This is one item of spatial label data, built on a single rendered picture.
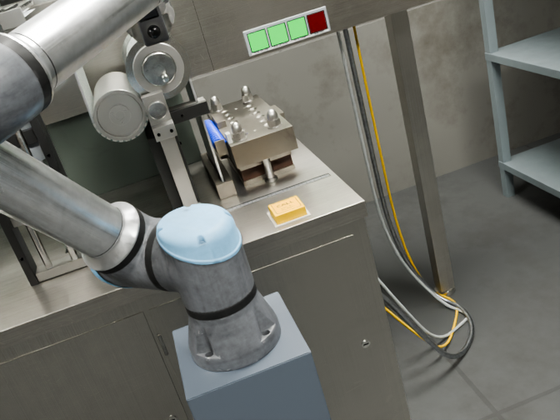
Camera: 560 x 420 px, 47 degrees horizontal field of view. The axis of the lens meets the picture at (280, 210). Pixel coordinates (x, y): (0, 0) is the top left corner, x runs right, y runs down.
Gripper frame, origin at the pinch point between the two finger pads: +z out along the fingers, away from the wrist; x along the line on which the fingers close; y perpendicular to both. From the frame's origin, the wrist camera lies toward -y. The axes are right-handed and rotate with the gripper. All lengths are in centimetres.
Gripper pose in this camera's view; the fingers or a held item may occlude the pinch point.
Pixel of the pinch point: (154, 39)
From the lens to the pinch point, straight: 136.3
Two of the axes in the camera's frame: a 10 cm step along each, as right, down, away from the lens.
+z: -0.3, 2.9, 9.6
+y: -3.6, -9.0, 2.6
